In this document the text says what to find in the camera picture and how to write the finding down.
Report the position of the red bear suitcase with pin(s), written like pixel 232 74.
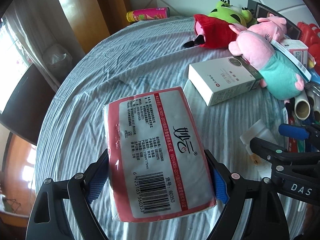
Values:
pixel 310 37

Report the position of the red dressed pig plush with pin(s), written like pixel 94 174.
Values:
pixel 211 33

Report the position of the pink pig plush blue shirt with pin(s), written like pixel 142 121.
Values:
pixel 271 28

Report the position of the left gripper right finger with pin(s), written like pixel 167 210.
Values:
pixel 251 209

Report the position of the striped grey tablecloth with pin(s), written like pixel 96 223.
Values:
pixel 145 57

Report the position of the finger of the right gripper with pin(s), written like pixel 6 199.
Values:
pixel 295 132

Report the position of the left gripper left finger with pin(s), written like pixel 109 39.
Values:
pixel 59 202

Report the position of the green frog plush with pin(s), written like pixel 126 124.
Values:
pixel 224 10

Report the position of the white medicine box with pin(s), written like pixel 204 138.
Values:
pixel 221 79

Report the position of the pink snack can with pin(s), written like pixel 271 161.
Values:
pixel 148 14

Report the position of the pink tissue pack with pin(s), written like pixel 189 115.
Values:
pixel 157 165

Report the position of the pink pig plush teal dress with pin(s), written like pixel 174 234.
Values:
pixel 280 76

